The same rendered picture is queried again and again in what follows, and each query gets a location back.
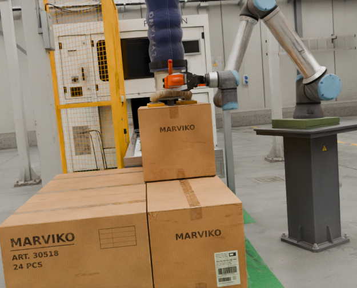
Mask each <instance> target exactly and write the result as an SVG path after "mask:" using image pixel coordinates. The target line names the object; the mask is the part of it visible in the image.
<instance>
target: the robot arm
mask: <svg viewBox="0 0 357 288"><path fill-rule="evenodd" d="M259 18H260V19H261V20H262V21H263V23H264V24H265V25H266V26H267V28H268V29H269V31H270V32H271V34H272V35H273V36H274V38H275V39H276V40H277V42H278V43H279V44H280V46H281V47H282V49H283V50H284V51H285V53H286V54H287V55H288V57H289V58H290V60H291V61H292V62H293V64H294V65H295V67H296V68H297V69H298V70H299V72H300V73H301V75H297V76H296V81H295V83H296V108H295V111H294V114H293V119H311V118H324V111H323V109H322V106H321V101H329V100H332V99H335V98H336V97H337V96H338V95H339V94H340V91H341V89H342V83H341V80H340V79H339V77H338V76H337V75H335V74H330V73H329V71H328V70H327V69H326V67H324V66H320V65H319V64H318V63H317V61H316V59H315V58H314V57H313V55H312V54H311V53H310V51H309V49H308V48H307V47H306V45H305V44H304V43H303V41H302V40H301V38H300V37H299V36H298V34H297V33H296V31H295V30H294V29H293V27H292V26H291V25H290V23H289V21H288V20H287V19H286V17H285V16H284V15H283V13H282V12H281V10H280V9H279V7H278V5H277V4H276V0H247V1H246V3H245V4H244V6H243V8H242V10H241V12H240V14H239V20H240V23H239V26H238V29H237V32H236V36H235V39H234V42H233V44H232V48H231V51H230V55H229V57H228V60H227V63H226V67H225V69H224V71H215V72H214V70H213V71H211V72H208V74H205V76H204V75H196V74H192V73H190V72H188V71H184V72H181V73H175V74H186V81H187V86H186V85H182V86H181V87H176V88H172V89H171V90H174V91H190V90H192V89H194V88H196V87H198V84H205V85H206V87H207V86H208V87H209V88H217V87H218V90H217V92H216V94H215V95H214V97H213V103H214V105H215V106H216V107H218V108H222V110H223V111H225V110H236V109H237V108H238V95H237V86H239V75H238V74H239V70H240V67H241V64H242V61H243V58H244V55H245V52H246V49H247V46H248V42H249V40H250V37H251V33H252V30H253V28H254V25H256V24H257V23H258V21H259ZM175 74H172V75H175ZM193 87H194V88H193Z"/></svg>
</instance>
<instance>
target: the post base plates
mask: <svg viewBox="0 0 357 288"><path fill-rule="evenodd" d="M279 150H280V157H275V145H274V144H273V146H272V148H271V151H270V153H269V155H267V157H265V158H264V160H266V161H268V162H269V163H272V162H284V157H283V154H282V149H281V146H280V145H279ZM30 172H31V180H30V181H26V173H25V168H23V181H21V172H19V179H18V181H16V183H15V184H14V187H18V186H30V185H38V184H40V183H41V182H42V178H40V177H39V176H37V174H36V173H35V171H34V170H33V168H32V167H31V166H30Z"/></svg>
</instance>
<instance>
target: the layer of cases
mask: <svg viewBox="0 0 357 288"><path fill-rule="evenodd" d="M0 248H1V256H2V264H3V273H4V278H5V286H6V288H248V282H247V265H246V248H245V238H244V222H243V205H242V202H241V201H240V199H239V198H238V197H237V196H236V195H235V194H234V193H233V192H232V191H231V190H230V189H229V188H228V187H227V186H226V185H225V184H224V183H223V182H222V180H221V179H220V178H219V177H218V176H217V175H213V176H206V177H194V178H182V179H170V180H163V181H151V182H144V177H143V167H130V168H123V169H111V170H99V171H87V172H80V173H68V174H58V175H57V176H55V177H54V178H53V179H52V180H51V181H50V182H49V183H48V184H46V185H45V186H44V187H43V188H41V189H40V191H39V192H37V193H36V194H35V195H34V196H32V197H31V198H30V199H29V200H28V201H27V202H26V203H24V204H23V205H22V206H21V207H20V208H19V209H18V210H17V211H15V212H14V213H13V214H12V215H11V216H9V217H8V219H6V220H5V221H4V222H3V223H2V224H0Z"/></svg>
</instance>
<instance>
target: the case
mask: <svg viewBox="0 0 357 288"><path fill-rule="evenodd" d="M138 122H139V134H140V140H141V153H142V165H143V177H144V182H151V181H163V180H170V179H182V178H194V177H206V176H213V175H216V167H215V151H214V135H213V126H212V111H211V103H205V102H198V103H195V104H187V105H179V104H174V105H165V106H160V107H147V106H141V107H139V109H138Z"/></svg>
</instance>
